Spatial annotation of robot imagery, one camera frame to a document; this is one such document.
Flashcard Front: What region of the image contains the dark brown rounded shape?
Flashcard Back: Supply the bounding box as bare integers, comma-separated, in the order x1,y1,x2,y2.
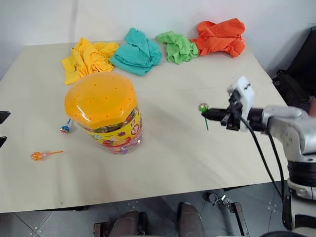
177,201,206,237
116,210,150,237

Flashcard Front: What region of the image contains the green lollipop with green stick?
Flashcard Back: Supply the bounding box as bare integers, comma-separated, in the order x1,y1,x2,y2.
198,102,210,131

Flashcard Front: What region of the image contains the crumpled orange cloth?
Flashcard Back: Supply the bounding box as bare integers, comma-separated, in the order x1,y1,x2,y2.
189,17,247,58

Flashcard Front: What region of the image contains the clear plastic lollipop jar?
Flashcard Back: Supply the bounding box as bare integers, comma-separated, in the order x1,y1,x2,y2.
83,106,144,156

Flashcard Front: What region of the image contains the blue lollipop with blue stick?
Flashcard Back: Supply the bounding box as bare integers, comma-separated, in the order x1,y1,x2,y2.
59,118,73,135

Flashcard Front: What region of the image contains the crumpled green cloth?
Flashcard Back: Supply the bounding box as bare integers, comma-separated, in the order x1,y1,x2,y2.
155,31,199,66

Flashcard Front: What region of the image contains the long black robot cable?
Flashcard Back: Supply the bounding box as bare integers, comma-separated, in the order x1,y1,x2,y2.
239,116,294,230

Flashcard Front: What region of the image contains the black chair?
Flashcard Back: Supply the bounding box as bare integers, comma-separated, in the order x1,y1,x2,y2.
271,24,316,115

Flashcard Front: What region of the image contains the crumpled teal cloth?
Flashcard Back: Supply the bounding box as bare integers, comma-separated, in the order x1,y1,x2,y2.
109,27,163,77

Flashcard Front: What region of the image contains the orange lollipop with orange stick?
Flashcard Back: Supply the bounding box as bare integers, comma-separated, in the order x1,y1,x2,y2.
30,150,64,162

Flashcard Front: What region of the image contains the metal clamp under table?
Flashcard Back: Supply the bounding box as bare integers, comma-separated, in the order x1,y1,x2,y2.
206,192,232,206

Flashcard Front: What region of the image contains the orange perforated jar lid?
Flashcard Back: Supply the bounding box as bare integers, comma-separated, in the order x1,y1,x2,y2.
64,72,138,130

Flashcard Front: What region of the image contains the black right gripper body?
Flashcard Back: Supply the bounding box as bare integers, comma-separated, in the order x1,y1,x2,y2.
221,89,244,130

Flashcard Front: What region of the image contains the crumpled yellow cloth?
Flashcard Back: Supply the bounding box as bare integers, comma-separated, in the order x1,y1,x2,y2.
61,37,121,86

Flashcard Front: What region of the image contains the short black robot cable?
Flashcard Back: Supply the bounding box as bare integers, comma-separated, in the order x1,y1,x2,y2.
268,133,289,198

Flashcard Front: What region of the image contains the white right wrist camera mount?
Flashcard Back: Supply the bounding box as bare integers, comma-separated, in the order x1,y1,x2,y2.
227,76,255,132

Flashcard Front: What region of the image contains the rusty metal table leg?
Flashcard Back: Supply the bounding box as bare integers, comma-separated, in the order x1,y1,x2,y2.
228,201,249,237

